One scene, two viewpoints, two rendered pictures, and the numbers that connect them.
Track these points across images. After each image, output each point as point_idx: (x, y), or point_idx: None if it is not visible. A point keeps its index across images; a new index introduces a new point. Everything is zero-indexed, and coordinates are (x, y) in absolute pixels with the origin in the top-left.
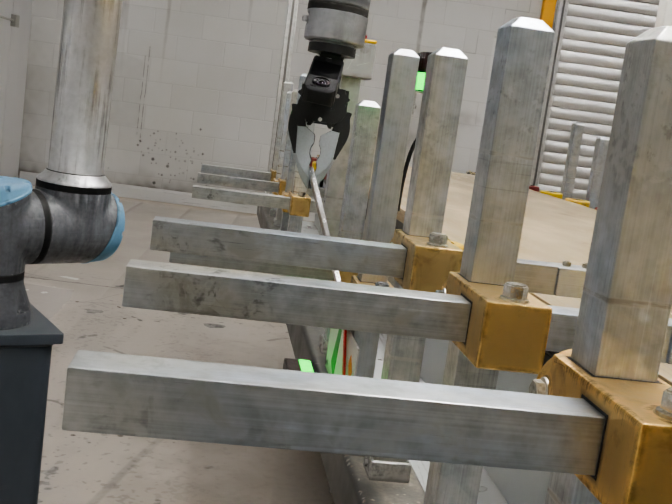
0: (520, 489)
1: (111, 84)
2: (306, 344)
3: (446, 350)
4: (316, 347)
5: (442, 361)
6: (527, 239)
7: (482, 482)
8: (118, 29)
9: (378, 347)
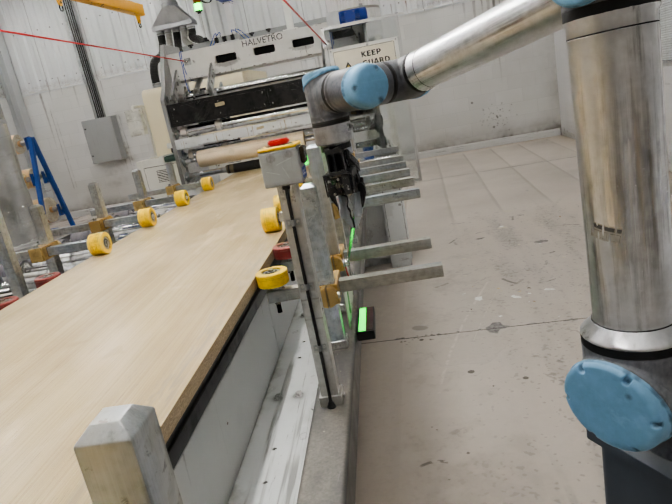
0: (287, 316)
1: (581, 199)
2: (355, 356)
3: (256, 362)
4: (350, 347)
5: (257, 374)
6: (150, 323)
7: (291, 335)
8: (574, 123)
9: (260, 480)
